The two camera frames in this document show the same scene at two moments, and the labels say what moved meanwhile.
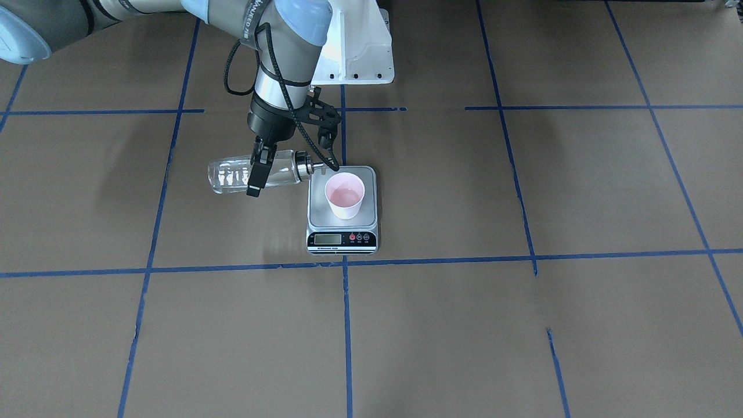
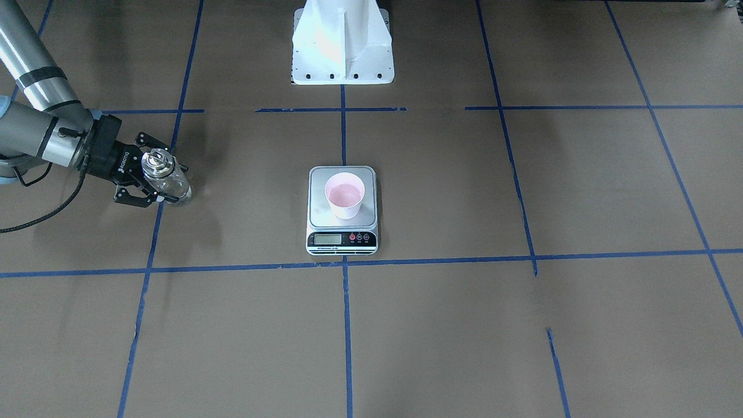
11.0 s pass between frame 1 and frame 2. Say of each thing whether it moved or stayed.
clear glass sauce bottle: moved
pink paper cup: stayed
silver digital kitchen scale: stayed
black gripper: moved
